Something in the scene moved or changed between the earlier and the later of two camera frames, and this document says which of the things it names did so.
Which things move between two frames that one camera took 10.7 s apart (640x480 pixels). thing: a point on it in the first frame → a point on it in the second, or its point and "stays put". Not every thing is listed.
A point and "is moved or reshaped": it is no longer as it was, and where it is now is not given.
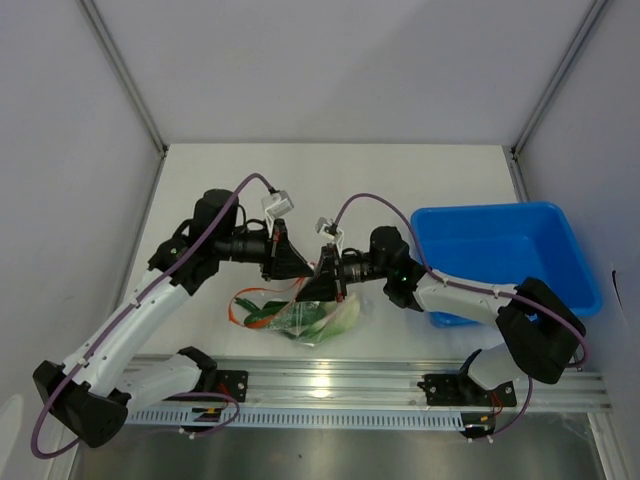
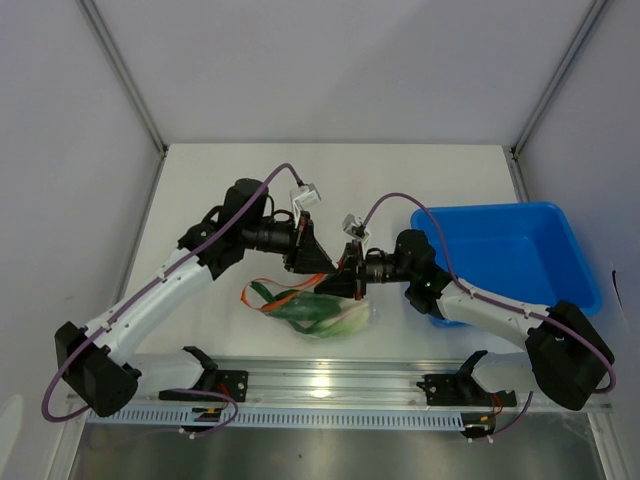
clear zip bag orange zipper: (303, 321) is moved or reshaped
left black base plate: (232, 383) stays put
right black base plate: (460, 389) stays put
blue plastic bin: (502, 245) stays put
